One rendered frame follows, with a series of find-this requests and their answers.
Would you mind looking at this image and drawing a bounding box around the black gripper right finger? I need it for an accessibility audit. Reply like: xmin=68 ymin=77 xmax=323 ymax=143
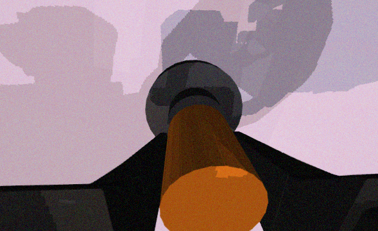
xmin=233 ymin=132 xmax=378 ymax=231

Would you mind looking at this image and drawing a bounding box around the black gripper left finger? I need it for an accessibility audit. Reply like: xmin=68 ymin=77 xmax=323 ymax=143
xmin=0 ymin=133 xmax=168 ymax=231

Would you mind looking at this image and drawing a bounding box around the orange knob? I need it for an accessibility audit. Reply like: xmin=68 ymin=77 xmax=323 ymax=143
xmin=159 ymin=105 xmax=268 ymax=231

